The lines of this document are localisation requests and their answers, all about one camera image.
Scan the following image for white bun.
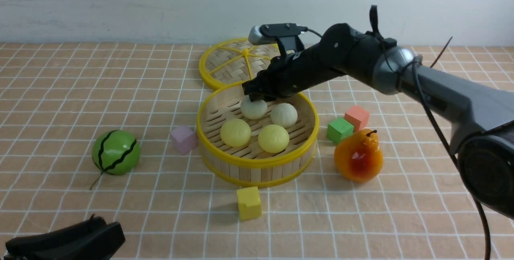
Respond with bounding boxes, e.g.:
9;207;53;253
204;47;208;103
239;96;267;120
270;102;298;129

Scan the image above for checkered orange tablecloth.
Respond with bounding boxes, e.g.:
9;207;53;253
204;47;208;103
0;44;514;260

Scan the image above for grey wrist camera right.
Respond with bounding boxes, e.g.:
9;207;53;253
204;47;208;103
248;23;308;55

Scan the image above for orange toy pear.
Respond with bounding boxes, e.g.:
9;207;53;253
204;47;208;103
333;129;384;183

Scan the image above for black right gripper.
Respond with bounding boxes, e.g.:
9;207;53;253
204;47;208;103
242;45;346;102

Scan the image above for green toy watermelon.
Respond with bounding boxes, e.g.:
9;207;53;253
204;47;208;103
91;130;140;175

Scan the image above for bamboo steamer tray yellow rim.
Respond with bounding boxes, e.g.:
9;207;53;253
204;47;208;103
196;82;320;188

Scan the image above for green cube block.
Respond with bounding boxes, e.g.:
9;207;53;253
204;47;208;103
326;117;354;145

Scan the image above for yellow bun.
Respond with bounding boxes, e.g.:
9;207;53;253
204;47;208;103
220;118;251;147
258;124;290;154

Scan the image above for salmon cube block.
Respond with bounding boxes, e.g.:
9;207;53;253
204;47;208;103
344;105;370;132

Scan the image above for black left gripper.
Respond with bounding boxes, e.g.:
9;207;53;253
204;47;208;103
4;215;126;260

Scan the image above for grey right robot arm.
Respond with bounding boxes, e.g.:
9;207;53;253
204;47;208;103
242;23;514;218

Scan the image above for yellow cube block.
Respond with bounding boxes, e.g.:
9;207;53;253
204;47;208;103
236;186;262;221

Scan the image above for pink cube block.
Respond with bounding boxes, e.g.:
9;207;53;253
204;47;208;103
170;126;198;154

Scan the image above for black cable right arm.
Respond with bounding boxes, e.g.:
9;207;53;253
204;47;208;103
369;5;492;260

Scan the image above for woven bamboo steamer lid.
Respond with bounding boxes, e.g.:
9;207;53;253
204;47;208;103
198;38;279;90

